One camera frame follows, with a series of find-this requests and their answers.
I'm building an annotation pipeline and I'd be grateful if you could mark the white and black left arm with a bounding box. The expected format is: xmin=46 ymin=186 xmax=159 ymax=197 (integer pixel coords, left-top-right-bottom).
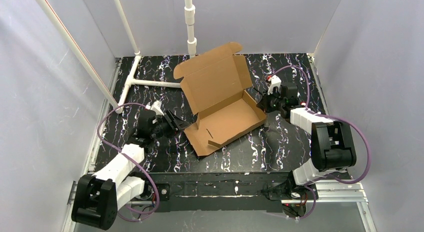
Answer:
xmin=71 ymin=107 xmax=190 ymax=231

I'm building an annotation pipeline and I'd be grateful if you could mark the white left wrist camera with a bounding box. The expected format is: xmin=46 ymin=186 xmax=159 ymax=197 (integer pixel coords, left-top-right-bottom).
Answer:
xmin=145 ymin=100 xmax=164 ymax=116

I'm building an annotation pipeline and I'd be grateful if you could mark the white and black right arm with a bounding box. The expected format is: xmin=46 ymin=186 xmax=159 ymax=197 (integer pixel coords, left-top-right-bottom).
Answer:
xmin=256 ymin=82 xmax=357 ymax=186

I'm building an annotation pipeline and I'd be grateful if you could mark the brown cardboard box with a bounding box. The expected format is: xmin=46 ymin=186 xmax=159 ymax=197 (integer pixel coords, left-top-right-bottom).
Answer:
xmin=173 ymin=42 xmax=267 ymax=157

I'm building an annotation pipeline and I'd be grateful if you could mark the aluminium rail frame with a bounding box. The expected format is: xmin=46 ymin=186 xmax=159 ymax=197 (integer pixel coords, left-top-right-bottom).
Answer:
xmin=61 ymin=179 xmax=379 ymax=232

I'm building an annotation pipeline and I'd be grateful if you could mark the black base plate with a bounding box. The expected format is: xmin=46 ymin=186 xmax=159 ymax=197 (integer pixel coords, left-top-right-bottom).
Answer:
xmin=120 ymin=172 xmax=320 ymax=214

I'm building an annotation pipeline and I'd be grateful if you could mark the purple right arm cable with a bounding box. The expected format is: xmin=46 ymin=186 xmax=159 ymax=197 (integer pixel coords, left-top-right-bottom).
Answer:
xmin=269 ymin=64 xmax=373 ymax=221

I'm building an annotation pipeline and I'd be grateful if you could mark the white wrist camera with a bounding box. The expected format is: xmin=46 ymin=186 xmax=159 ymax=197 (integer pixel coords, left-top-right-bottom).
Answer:
xmin=145 ymin=100 xmax=164 ymax=116
xmin=266 ymin=75 xmax=282 ymax=95

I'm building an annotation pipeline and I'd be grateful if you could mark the white pvc pipe frame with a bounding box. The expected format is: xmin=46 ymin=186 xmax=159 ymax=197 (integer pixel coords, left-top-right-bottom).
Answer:
xmin=29 ymin=0 xmax=200 ymax=115

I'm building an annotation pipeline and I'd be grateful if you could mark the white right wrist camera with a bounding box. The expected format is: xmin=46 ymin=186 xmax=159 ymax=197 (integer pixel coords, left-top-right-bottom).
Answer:
xmin=266 ymin=75 xmax=282 ymax=95

